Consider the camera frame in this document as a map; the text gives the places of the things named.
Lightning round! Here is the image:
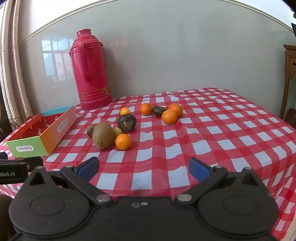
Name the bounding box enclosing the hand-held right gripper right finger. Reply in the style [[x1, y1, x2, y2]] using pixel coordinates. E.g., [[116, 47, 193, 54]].
[[174, 158, 270, 207]]

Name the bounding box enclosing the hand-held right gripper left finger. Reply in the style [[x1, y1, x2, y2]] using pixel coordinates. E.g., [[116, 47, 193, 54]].
[[22, 157, 114, 207]]

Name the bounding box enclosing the brown kiwi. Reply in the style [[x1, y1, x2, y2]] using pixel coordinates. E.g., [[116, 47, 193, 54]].
[[92, 122, 115, 150]]

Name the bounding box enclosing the orange tangerine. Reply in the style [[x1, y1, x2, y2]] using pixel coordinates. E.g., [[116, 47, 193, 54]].
[[168, 103, 183, 118], [140, 103, 153, 116], [115, 134, 132, 150], [162, 110, 178, 125]]

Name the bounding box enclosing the colourful cardboard box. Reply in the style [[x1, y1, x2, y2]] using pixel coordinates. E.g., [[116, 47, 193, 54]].
[[6, 105, 77, 158]]

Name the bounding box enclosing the large dark brown fruit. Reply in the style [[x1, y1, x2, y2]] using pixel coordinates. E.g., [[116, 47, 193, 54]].
[[117, 114, 137, 133]]

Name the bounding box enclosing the small dark brown fruit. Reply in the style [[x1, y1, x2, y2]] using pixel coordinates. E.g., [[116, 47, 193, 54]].
[[153, 106, 167, 117]]

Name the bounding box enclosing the red checkered tablecloth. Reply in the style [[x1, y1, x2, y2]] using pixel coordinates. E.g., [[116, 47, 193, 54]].
[[0, 88, 296, 241]]

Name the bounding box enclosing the red thermos flask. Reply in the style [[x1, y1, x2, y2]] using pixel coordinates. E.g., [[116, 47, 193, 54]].
[[69, 29, 113, 111]]

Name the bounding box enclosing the beige lace curtain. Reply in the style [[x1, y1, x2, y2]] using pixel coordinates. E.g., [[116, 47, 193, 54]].
[[0, 0, 34, 137]]

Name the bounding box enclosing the carved wooden plant stand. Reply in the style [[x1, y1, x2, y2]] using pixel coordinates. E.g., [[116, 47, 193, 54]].
[[280, 44, 296, 121]]

